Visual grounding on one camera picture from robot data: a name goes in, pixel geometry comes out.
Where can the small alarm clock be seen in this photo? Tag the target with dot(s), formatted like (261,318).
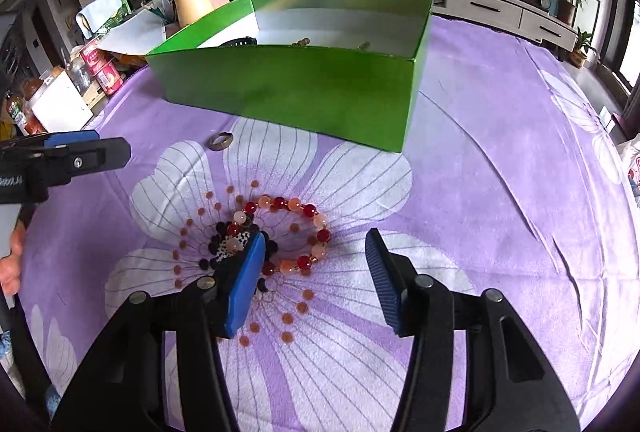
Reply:
(545,2)

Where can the white cardboard box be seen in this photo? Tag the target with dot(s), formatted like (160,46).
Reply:
(62,105)

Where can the white TV cabinet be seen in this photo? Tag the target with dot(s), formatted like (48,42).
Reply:
(490,7)

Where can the black wristwatch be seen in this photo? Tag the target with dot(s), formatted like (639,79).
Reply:
(240,41)

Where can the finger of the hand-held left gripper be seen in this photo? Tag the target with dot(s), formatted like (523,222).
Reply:
(100,155)
(70,138)

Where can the tall potted plant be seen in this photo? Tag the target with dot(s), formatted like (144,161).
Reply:
(567,7)

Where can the green cardboard box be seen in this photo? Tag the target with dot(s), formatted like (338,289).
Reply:
(300,92)

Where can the small potted plant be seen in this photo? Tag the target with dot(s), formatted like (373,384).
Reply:
(580,55)

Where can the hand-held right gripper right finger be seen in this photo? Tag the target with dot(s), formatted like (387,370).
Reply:
(385,282)

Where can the beige bear jar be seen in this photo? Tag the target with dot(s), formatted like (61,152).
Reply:
(192,5)

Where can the green and white packet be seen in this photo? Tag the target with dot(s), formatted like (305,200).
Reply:
(97,12)

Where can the white paper envelope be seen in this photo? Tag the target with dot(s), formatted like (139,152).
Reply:
(135,32)

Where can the person's left hand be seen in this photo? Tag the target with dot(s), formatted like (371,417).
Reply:
(12,272)

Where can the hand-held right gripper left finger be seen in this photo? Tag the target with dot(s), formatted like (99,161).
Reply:
(245,287)

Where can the white plastic bag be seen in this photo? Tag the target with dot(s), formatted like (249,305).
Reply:
(632,167)

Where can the purple floral tablecloth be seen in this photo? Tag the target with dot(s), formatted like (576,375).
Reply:
(475,212)

